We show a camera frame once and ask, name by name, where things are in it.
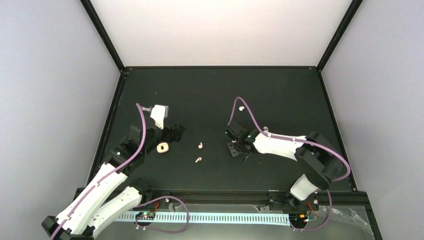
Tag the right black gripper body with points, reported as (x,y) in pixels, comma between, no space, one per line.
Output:
(237,143)

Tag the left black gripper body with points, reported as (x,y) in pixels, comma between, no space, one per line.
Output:
(168,137)

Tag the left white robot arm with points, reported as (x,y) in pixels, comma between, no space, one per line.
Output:
(92,210)

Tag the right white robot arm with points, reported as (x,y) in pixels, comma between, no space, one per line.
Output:
(320,165)

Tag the beige square charging case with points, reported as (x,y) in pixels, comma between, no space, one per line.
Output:
(162,147)

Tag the small circuit board left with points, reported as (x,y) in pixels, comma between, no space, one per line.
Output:
(145,216)

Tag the small circuit board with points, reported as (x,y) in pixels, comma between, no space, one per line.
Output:
(298,217)
(145,216)

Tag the small circuit board right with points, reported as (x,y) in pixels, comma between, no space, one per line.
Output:
(298,217)

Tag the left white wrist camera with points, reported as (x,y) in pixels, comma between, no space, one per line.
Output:
(159,113)

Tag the black front rail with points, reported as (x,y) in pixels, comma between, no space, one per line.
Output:
(218,196)

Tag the white perforated cable tray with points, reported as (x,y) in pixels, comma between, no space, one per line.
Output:
(278,219)

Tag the left black frame post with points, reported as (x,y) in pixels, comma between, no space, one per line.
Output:
(102,32)

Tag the black frame post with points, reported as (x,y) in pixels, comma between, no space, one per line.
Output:
(339,32)
(102,32)

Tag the right black frame post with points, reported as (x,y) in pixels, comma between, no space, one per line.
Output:
(339,32)

